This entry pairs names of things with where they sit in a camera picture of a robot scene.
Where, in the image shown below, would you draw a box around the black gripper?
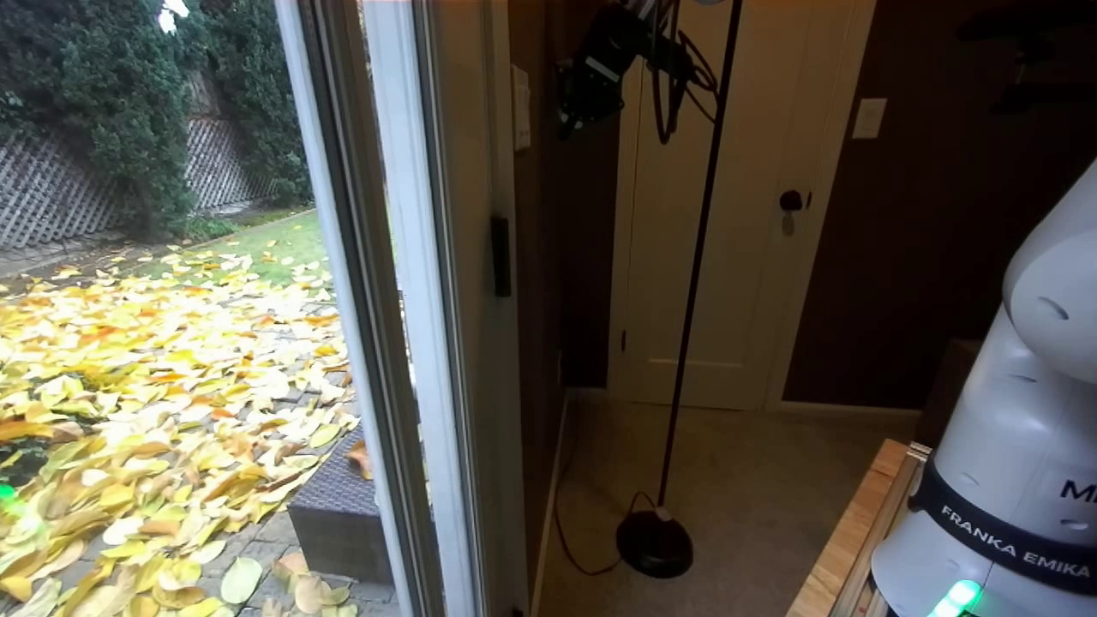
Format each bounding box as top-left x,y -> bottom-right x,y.
555,0 -> 658,135

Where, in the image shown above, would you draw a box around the white interior door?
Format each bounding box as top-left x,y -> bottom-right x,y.
604,0 -> 884,413

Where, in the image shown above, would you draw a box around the black floor lamp stand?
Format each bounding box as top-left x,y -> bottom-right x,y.
612,0 -> 748,583

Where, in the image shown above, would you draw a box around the dark door knob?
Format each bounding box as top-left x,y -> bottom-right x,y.
775,185 -> 814,241

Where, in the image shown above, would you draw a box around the dark green hedge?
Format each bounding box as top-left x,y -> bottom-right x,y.
0,0 -> 314,235

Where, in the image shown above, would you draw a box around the wooden table edge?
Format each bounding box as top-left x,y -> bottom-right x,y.
785,434 -> 934,617

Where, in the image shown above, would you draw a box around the wooden lattice fence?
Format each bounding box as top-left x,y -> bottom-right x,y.
0,65 -> 256,255

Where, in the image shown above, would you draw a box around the beige wall switch plate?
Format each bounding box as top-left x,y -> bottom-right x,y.
506,60 -> 538,155

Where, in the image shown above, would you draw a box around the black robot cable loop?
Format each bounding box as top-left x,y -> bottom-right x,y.
643,0 -> 727,147

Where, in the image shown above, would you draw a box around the black sliding door handle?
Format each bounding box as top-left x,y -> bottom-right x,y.
485,210 -> 513,301

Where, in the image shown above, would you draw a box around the white sliding door frame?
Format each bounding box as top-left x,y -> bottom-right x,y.
270,0 -> 495,617

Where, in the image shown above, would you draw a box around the white wall light switch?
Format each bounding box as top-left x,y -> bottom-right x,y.
850,94 -> 892,145

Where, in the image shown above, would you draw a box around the black lamp power cable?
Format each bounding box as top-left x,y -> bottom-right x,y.
553,387 -> 658,578

